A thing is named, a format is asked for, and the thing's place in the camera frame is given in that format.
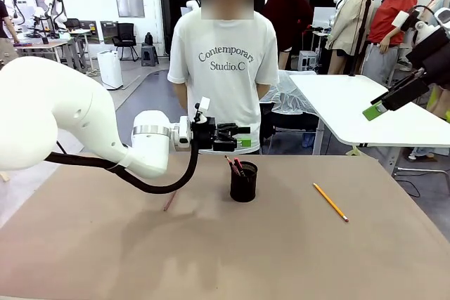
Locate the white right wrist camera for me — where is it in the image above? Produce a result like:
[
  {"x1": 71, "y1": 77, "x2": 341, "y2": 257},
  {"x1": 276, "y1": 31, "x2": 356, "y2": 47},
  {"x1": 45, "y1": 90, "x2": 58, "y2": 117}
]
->
[{"x1": 392, "y1": 11, "x2": 411, "y2": 31}]

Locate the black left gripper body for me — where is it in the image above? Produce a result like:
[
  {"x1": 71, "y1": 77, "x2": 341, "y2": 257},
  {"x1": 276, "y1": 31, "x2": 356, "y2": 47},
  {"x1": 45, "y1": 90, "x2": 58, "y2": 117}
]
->
[{"x1": 191, "y1": 117, "x2": 221, "y2": 154}]

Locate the thin black camera cable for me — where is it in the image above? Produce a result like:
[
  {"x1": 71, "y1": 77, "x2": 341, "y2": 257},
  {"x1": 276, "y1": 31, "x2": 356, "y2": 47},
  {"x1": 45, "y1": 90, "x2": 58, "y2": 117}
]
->
[{"x1": 407, "y1": 4, "x2": 437, "y2": 17}]

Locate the reddish brown pencil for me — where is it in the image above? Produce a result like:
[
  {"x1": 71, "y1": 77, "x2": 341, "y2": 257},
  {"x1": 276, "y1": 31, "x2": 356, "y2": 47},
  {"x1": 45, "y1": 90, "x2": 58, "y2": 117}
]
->
[{"x1": 162, "y1": 192, "x2": 177, "y2": 212}]

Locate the mannequin in beige jacket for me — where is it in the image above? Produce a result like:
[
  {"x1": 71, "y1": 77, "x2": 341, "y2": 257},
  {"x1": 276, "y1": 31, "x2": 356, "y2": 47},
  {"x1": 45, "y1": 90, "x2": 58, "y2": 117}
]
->
[{"x1": 324, "y1": 0, "x2": 374, "y2": 75}]

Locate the black mesh pen holder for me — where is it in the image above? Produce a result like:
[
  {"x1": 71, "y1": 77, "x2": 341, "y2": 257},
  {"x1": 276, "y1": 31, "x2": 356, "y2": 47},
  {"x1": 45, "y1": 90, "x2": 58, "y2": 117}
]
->
[{"x1": 229, "y1": 161, "x2": 259, "y2": 204}]

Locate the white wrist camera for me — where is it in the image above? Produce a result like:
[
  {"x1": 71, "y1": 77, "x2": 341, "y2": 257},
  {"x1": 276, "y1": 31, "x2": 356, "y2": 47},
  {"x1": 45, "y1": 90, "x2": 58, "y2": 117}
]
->
[
  {"x1": 194, "y1": 96, "x2": 212, "y2": 124},
  {"x1": 392, "y1": 11, "x2": 411, "y2": 31}
]

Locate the black office chair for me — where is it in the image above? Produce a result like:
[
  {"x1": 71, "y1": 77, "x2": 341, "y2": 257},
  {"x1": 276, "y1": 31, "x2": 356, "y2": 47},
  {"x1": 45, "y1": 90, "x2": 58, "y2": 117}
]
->
[{"x1": 112, "y1": 22, "x2": 140, "y2": 63}]

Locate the black step stool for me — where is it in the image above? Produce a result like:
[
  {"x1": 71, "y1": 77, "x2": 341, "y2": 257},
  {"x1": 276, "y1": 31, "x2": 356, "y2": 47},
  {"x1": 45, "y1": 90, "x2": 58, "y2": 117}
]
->
[{"x1": 141, "y1": 42, "x2": 160, "y2": 67}]

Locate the person in red shirt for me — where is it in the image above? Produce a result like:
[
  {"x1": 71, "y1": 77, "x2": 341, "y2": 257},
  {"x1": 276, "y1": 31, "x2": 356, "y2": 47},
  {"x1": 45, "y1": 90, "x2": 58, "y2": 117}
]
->
[{"x1": 361, "y1": 0, "x2": 420, "y2": 87}]

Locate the white robot behind mannequin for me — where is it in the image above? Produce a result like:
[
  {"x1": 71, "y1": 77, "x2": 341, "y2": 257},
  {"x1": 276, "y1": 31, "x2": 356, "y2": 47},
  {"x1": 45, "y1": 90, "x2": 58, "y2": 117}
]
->
[{"x1": 331, "y1": 0, "x2": 349, "y2": 17}]

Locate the person in khaki trousers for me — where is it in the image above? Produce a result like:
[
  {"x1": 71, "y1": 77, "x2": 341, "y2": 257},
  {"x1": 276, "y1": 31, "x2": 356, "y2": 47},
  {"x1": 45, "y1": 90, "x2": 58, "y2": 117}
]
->
[{"x1": 0, "y1": 0, "x2": 20, "y2": 66}]

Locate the clear plastic sheet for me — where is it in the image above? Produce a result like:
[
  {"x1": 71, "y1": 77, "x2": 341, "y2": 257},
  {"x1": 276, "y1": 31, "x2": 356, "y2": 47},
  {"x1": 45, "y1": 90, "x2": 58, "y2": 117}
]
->
[{"x1": 261, "y1": 69, "x2": 319, "y2": 115}]

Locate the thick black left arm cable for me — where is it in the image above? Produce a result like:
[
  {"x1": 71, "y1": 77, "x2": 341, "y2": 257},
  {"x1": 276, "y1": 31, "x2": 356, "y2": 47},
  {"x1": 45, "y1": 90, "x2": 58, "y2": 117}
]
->
[{"x1": 43, "y1": 138, "x2": 202, "y2": 196}]

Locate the white side table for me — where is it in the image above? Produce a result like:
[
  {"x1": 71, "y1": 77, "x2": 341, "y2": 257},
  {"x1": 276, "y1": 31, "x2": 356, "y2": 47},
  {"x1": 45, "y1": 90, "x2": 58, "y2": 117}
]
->
[{"x1": 287, "y1": 72, "x2": 450, "y2": 176}]

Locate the black tripod stand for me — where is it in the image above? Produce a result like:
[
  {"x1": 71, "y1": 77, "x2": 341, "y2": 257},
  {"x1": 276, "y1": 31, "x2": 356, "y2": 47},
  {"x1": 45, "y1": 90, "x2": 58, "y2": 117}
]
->
[{"x1": 349, "y1": 0, "x2": 374, "y2": 77}]

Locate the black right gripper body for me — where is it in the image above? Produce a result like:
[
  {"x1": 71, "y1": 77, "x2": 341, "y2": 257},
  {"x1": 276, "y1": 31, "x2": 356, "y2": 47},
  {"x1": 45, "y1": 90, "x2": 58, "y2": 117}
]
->
[{"x1": 406, "y1": 27, "x2": 450, "y2": 85}]

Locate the white box on floor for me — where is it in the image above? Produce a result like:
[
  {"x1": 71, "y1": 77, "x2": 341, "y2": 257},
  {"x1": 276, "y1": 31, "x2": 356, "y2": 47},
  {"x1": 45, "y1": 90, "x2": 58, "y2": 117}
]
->
[{"x1": 297, "y1": 50, "x2": 318, "y2": 71}]

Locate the black floor cable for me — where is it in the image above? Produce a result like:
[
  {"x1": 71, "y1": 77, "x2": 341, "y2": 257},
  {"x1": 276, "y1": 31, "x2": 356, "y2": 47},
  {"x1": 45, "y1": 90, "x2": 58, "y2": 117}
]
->
[{"x1": 396, "y1": 176, "x2": 422, "y2": 198}]

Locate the mannequin in dark red top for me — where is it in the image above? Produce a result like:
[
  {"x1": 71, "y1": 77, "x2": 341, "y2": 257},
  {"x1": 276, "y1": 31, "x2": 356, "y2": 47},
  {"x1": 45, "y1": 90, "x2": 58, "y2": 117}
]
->
[{"x1": 261, "y1": 0, "x2": 314, "y2": 70}]

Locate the white air purifier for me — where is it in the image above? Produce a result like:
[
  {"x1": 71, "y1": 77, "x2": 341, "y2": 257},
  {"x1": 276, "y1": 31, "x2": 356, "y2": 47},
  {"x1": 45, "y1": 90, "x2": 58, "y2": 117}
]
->
[{"x1": 96, "y1": 50, "x2": 124, "y2": 91}]

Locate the wooden top workbench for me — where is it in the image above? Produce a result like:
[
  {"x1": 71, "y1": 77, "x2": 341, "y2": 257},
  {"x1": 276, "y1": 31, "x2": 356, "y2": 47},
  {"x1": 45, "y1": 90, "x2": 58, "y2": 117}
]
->
[{"x1": 13, "y1": 39, "x2": 72, "y2": 66}]

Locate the white robot with black cables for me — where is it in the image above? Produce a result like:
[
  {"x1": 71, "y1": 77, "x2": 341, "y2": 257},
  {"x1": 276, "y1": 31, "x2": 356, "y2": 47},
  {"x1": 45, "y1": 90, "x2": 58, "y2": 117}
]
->
[{"x1": 32, "y1": 0, "x2": 68, "y2": 39}]

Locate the yellow pencil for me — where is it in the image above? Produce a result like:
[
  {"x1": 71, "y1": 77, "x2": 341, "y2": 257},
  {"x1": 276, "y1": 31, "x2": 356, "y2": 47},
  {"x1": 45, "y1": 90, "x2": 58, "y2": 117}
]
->
[{"x1": 312, "y1": 182, "x2": 350, "y2": 223}]

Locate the person's right forearm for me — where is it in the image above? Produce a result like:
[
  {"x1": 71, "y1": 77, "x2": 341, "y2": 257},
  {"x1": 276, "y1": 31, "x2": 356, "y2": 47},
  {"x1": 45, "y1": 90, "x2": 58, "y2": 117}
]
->
[{"x1": 173, "y1": 81, "x2": 188, "y2": 110}]

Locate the person in white t-shirt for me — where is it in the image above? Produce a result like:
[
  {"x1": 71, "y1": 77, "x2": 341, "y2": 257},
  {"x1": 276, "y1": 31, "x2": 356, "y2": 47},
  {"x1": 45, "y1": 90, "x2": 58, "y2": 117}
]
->
[{"x1": 167, "y1": 0, "x2": 281, "y2": 155}]

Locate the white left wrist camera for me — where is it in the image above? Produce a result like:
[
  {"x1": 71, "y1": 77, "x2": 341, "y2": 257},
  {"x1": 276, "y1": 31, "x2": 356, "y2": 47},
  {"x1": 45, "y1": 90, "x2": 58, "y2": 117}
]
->
[{"x1": 194, "y1": 96, "x2": 212, "y2": 124}]

